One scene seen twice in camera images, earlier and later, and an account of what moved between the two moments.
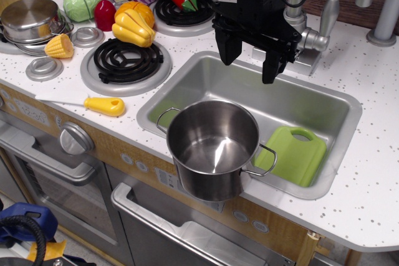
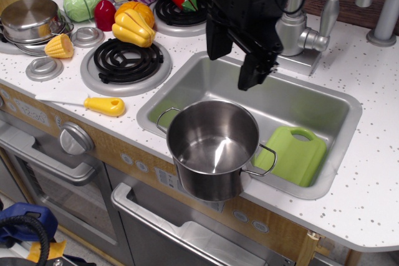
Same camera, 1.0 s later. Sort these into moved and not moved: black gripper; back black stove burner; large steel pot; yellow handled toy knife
Moved: black gripper
Not moved: large steel pot; back black stove burner; yellow handled toy knife
